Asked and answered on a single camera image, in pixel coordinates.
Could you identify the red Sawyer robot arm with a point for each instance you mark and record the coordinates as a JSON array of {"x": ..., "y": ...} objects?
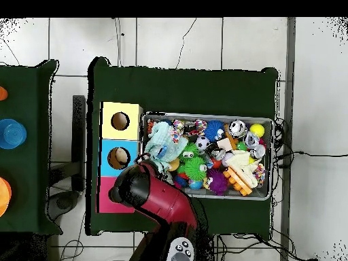
[{"x": 163, "y": 195}]

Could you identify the purple spiky toy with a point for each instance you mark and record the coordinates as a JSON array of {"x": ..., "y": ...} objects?
[{"x": 217, "y": 182}]

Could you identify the orange plastic cup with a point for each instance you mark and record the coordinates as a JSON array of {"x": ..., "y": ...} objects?
[
  {"x": 2, "y": 93},
  {"x": 4, "y": 195}
]

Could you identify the blue plastic cup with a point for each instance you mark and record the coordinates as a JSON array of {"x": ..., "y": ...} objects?
[{"x": 12, "y": 133}]

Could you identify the wooden box with three holes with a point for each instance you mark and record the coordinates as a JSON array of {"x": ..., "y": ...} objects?
[{"x": 125, "y": 133}]

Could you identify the dark green table cloth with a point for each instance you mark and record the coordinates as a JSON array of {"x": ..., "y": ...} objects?
[
  {"x": 185, "y": 89},
  {"x": 27, "y": 95}
]

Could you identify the mint green cloth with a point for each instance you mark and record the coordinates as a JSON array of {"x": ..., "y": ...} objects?
[{"x": 160, "y": 133}]

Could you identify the cream knitted cloth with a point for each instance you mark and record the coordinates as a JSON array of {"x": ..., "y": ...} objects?
[{"x": 240, "y": 161}]

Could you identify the blue fuzzy toy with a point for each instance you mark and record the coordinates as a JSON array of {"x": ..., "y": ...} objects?
[{"x": 213, "y": 130}]

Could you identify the black flat panel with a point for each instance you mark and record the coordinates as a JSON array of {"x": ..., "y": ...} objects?
[{"x": 78, "y": 130}]

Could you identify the green fuzzy toy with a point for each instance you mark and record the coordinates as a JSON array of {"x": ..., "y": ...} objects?
[{"x": 193, "y": 169}]

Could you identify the small soccer ball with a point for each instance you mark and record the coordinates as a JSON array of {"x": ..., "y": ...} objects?
[{"x": 202, "y": 143}]

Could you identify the yellow ball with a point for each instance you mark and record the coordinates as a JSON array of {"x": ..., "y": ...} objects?
[{"x": 257, "y": 130}]

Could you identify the orange toy building block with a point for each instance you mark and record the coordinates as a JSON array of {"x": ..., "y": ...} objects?
[{"x": 236, "y": 182}]

